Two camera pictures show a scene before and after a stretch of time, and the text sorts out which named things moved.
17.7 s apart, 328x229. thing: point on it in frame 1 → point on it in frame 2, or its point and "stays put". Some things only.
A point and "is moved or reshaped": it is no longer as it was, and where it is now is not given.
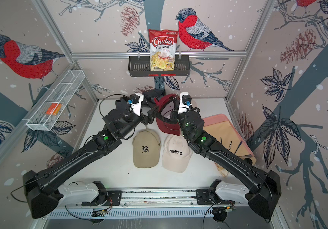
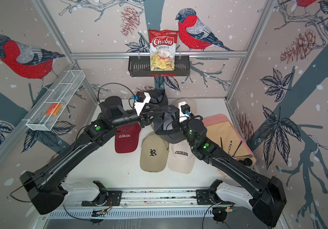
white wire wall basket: (43, 116) stays put
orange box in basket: (54, 109) stays put
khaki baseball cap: (146, 147) is moved or reshaped
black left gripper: (149, 117) stays put
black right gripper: (174, 117) → (179, 123)
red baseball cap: (163, 118) → (127, 137)
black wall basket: (140, 66) stays put
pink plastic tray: (222, 117) stays put
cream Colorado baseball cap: (177, 152) is moved or reshaped
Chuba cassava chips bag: (162, 44) stays put
